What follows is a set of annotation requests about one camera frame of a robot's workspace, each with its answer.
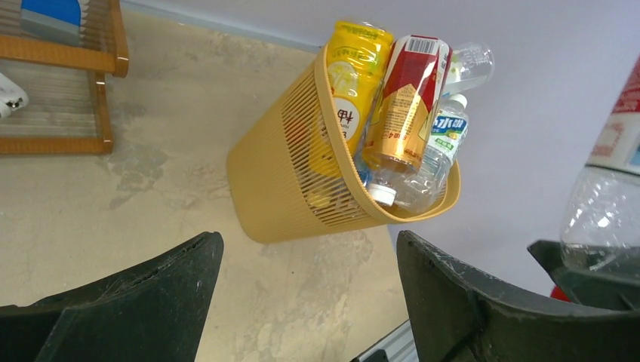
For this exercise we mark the blue white eraser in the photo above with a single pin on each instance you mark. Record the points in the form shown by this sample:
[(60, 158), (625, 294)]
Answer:
[(58, 21)]

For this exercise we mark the yellow plastic bottle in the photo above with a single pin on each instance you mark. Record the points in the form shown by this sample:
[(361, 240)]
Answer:
[(356, 59)]

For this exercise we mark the clear bottle blue white label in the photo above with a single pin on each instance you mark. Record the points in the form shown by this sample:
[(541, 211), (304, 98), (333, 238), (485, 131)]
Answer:
[(417, 193)]

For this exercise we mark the aluminium table frame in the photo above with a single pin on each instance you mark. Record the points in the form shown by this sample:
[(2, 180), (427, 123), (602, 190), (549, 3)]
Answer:
[(396, 346)]

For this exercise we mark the amber bottle red gold label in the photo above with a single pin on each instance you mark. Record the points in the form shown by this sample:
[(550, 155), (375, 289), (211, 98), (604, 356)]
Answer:
[(400, 128)]

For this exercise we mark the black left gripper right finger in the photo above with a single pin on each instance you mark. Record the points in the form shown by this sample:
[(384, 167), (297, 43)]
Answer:
[(461, 313)]

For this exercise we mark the yellow mesh waste bin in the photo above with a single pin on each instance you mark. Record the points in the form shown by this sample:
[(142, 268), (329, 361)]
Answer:
[(291, 175)]

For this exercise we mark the clear bottle red label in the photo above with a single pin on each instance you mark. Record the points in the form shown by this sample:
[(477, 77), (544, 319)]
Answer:
[(602, 216)]

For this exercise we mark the white stapler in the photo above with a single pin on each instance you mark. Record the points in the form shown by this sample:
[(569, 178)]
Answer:
[(13, 97)]

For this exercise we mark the wooden shelf rack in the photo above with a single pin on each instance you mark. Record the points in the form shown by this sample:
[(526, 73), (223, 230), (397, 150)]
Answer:
[(67, 111)]

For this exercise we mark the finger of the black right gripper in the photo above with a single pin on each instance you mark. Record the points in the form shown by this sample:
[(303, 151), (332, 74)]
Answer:
[(614, 287)]

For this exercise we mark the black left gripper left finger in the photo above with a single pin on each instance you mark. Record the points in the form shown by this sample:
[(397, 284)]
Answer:
[(153, 311)]

